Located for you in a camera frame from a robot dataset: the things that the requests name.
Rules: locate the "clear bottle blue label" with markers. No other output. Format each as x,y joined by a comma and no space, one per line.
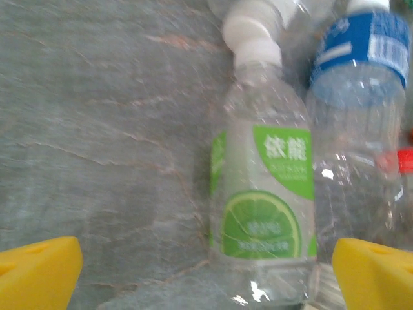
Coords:
355,113

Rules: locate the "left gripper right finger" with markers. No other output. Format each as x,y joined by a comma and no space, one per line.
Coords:
377,277

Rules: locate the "clear bottle pale purple label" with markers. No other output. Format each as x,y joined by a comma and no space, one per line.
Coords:
290,9

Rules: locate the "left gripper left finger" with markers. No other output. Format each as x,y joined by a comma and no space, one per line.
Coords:
35,277

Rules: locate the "clear bottle green lime label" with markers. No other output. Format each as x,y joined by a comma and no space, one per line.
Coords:
258,161

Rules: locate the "clear bottle red cap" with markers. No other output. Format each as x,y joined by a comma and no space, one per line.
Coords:
406,161

